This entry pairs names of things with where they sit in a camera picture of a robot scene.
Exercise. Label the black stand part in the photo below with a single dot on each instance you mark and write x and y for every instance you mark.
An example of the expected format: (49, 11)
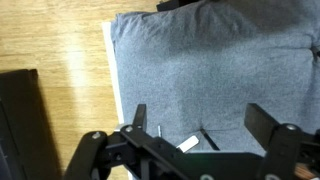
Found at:
(170, 5)

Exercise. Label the small white device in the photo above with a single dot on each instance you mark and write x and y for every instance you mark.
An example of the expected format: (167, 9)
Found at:
(188, 143)

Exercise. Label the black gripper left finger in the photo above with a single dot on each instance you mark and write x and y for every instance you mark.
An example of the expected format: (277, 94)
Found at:
(96, 153)

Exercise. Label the black storage bench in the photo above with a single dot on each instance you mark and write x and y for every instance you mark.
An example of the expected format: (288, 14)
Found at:
(20, 126)

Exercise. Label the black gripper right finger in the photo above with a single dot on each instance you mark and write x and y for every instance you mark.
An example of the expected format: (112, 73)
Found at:
(280, 146)

